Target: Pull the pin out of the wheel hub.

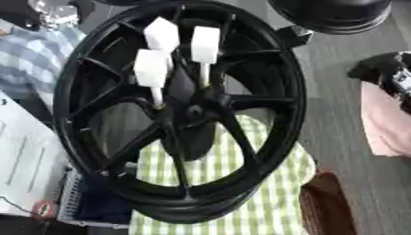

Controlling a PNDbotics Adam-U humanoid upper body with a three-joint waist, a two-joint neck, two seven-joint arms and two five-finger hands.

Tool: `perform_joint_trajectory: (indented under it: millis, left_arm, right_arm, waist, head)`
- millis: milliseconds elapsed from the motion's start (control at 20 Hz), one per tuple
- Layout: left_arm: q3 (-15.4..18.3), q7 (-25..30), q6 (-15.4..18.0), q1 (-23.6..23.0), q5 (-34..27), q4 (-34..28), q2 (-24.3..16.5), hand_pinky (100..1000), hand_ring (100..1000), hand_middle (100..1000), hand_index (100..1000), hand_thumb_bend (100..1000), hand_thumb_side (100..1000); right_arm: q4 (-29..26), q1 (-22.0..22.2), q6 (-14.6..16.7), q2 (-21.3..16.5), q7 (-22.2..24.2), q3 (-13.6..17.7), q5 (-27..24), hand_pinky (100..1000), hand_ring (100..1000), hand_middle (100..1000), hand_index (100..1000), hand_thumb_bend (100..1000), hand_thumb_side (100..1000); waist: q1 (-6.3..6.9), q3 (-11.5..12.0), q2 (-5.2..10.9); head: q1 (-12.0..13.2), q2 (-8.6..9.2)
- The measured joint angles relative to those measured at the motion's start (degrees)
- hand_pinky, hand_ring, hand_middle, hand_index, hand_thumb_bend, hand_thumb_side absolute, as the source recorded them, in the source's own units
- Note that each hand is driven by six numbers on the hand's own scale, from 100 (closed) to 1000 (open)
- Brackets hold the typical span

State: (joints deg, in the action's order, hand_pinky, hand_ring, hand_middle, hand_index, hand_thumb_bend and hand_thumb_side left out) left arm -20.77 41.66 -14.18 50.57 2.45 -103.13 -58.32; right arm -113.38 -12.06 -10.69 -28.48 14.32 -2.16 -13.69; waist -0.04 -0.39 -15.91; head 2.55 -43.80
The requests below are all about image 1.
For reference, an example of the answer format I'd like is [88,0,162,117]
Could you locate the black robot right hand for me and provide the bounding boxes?
[347,51,411,115]

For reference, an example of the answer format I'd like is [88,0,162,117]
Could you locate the white pin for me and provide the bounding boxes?
[131,49,172,110]
[189,26,224,88]
[141,17,182,72]

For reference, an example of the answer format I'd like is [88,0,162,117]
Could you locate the black spoked wheel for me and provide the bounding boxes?
[51,0,310,225]

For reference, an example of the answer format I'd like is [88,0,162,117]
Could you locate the pink cloth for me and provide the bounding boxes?
[358,80,411,159]

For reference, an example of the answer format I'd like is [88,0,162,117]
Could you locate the black round tyre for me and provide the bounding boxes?
[266,0,394,35]

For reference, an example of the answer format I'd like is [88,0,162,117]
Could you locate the brown wooden chair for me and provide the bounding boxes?
[298,171,360,235]

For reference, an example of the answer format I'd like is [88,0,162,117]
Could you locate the shiny silver object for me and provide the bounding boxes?
[27,0,83,30]

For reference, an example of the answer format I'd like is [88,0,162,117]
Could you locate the person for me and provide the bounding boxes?
[0,17,89,104]

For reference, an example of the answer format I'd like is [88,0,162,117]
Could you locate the white cardboard sheet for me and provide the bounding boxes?
[0,91,72,218]

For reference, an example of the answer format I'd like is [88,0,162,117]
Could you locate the black bracket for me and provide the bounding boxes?
[274,25,315,49]

